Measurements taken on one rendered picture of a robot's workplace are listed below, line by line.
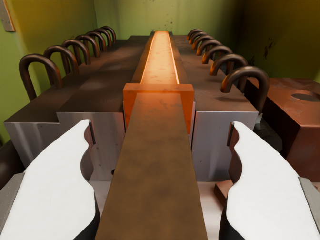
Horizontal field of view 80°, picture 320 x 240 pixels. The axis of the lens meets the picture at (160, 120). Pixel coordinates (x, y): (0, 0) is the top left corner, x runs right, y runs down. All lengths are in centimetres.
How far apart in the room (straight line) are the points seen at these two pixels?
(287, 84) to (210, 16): 39
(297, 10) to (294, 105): 24
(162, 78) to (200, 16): 47
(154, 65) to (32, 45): 20
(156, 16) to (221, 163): 49
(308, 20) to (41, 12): 41
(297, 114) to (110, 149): 17
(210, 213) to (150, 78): 12
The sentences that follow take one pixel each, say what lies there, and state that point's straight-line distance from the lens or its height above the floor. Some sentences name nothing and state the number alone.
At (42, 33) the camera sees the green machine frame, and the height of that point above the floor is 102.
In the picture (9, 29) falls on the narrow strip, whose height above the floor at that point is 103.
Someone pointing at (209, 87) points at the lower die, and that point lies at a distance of 20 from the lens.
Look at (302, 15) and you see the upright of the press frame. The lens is 42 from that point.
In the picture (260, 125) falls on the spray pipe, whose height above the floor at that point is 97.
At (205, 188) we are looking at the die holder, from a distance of 19.
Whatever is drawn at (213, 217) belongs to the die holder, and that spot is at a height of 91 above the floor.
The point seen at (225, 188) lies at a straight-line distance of 18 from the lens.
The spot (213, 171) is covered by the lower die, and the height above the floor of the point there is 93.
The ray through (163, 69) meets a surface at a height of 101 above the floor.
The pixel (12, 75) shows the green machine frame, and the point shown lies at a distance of 35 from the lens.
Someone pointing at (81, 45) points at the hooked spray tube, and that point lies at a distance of 30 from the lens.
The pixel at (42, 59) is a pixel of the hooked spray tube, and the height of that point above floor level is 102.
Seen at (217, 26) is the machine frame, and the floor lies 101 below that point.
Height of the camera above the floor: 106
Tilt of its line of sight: 31 degrees down
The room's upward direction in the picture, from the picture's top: 1 degrees clockwise
